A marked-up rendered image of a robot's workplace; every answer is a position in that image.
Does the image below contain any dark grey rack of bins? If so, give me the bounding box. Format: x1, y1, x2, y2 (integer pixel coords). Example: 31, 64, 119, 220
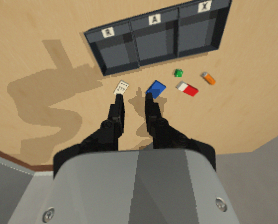
83, 0, 232, 76

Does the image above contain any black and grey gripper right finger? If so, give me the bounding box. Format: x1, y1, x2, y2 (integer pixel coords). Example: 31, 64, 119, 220
145, 92, 216, 172

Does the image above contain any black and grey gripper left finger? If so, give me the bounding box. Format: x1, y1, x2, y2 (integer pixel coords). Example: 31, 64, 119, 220
53, 93, 125, 180

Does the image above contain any orange battery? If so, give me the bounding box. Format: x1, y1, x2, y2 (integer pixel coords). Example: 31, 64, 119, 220
202, 72, 216, 85

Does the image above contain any white domino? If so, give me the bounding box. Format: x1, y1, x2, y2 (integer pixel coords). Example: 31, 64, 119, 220
114, 80, 129, 95

